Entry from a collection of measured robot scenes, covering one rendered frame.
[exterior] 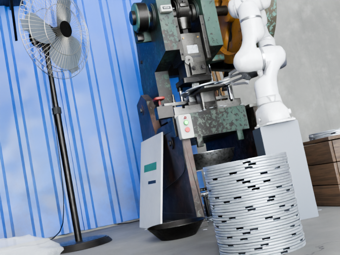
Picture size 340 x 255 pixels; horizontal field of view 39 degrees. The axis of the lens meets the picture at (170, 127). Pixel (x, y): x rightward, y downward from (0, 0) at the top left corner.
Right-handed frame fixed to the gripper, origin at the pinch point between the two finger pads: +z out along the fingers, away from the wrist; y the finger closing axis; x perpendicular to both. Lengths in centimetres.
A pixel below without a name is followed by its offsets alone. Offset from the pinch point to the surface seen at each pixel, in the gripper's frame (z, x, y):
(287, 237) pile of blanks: -30, 129, -78
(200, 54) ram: 10.6, -6.5, 23.0
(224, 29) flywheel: -3, -44, 43
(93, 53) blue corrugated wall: 115, -75, 76
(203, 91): 12.5, 7.7, -2.5
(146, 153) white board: 70, -18, -25
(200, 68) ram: 12.2, -2.0, 13.4
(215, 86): 3.4, 12.3, -3.3
